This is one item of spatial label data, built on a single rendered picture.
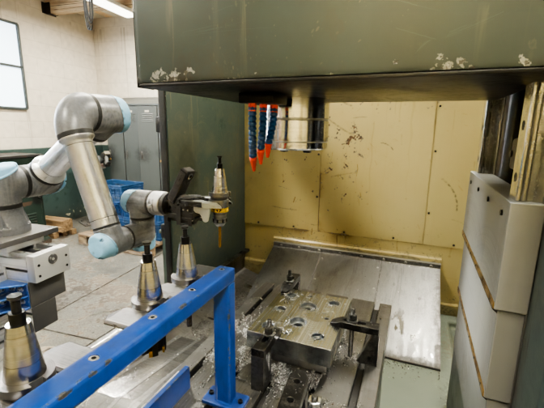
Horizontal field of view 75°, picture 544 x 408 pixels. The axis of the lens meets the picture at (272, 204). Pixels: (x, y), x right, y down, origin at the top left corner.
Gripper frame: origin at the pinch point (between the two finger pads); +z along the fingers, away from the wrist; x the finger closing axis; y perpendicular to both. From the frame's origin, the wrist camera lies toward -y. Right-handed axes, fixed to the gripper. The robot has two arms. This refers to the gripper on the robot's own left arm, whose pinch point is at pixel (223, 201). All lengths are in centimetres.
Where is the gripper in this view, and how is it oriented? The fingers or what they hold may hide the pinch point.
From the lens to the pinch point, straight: 103.3
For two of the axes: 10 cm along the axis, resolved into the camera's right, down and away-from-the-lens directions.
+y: 0.0, 9.8, 2.0
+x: -3.7, 1.9, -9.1
